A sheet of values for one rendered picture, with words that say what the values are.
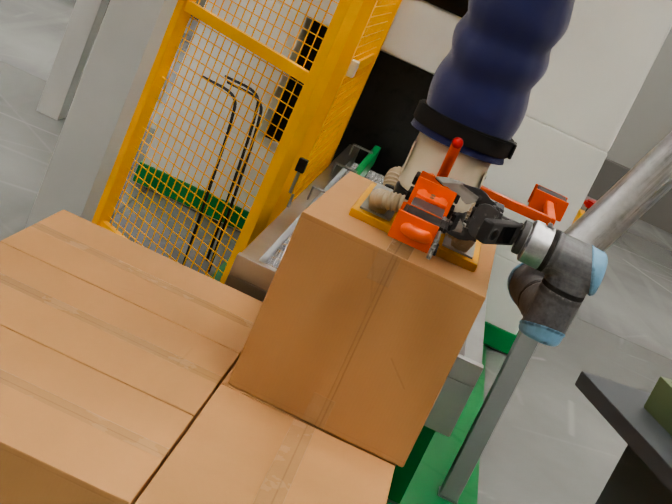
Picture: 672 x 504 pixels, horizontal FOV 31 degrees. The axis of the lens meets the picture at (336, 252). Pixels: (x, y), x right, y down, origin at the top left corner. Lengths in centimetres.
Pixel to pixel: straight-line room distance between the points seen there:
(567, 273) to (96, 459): 97
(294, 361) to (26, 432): 64
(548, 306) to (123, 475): 90
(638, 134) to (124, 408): 1018
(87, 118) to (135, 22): 34
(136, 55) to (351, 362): 167
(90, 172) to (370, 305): 170
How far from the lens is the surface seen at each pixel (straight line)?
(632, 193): 251
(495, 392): 372
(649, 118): 1211
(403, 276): 236
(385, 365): 242
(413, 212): 203
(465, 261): 250
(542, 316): 240
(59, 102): 621
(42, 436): 204
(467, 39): 254
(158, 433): 219
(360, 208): 252
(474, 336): 339
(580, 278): 238
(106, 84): 385
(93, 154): 389
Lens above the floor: 150
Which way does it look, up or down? 15 degrees down
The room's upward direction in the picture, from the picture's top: 24 degrees clockwise
